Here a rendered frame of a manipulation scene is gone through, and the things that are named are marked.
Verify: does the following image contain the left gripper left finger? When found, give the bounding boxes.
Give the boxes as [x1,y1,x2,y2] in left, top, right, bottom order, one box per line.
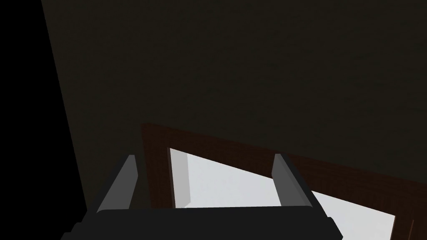
[87,154,139,213]

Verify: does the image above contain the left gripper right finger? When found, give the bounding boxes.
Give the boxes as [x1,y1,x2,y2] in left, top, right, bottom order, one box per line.
[271,153,323,208]

